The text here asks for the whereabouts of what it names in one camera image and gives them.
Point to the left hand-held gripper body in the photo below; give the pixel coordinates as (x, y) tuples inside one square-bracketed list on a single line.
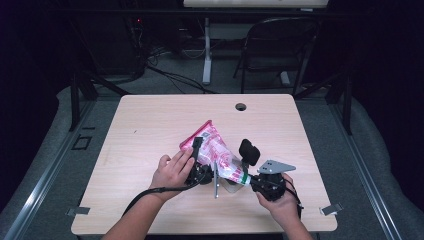
[(201, 174)]

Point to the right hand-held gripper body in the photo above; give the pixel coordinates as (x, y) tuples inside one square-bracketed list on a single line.
[(270, 186)]

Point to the pink and clear plastic bag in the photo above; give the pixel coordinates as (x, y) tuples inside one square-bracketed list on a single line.
[(216, 151)]

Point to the person's right hand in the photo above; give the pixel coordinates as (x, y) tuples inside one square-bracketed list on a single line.
[(283, 210)]

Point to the person's left hand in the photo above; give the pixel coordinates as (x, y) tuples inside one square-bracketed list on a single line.
[(171, 176)]

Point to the grey tape strip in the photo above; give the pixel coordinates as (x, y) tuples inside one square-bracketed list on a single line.
[(78, 211), (331, 209)]

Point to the white desk with metal leg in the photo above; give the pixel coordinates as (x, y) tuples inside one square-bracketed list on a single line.
[(207, 50)]

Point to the black metal stand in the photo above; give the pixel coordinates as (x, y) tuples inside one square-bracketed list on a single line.
[(347, 106), (75, 100)]

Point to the dark computer tower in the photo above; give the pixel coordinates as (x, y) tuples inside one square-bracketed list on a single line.
[(116, 43)]

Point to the black folding chair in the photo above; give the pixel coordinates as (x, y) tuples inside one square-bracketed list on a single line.
[(278, 36)]

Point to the grey metal floor rail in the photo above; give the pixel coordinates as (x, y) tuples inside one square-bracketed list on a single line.
[(36, 190), (366, 186)]

